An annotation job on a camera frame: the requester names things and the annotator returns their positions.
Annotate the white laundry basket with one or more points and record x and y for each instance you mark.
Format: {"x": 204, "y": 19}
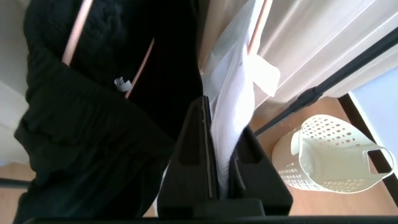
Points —
{"x": 332, "y": 155}

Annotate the pink clothes hanger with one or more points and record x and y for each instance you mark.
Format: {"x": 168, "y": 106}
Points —
{"x": 74, "y": 34}
{"x": 258, "y": 28}

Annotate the black clothes rack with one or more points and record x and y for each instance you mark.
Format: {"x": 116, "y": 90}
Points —
{"x": 342, "y": 71}

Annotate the white garment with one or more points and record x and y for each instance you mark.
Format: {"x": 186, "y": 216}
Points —
{"x": 233, "y": 102}

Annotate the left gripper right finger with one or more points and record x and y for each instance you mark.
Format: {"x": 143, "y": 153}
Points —
{"x": 261, "y": 183}

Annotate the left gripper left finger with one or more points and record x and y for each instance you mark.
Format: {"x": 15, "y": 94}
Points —
{"x": 189, "y": 177}

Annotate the black shorts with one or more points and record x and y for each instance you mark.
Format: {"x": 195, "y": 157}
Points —
{"x": 93, "y": 124}

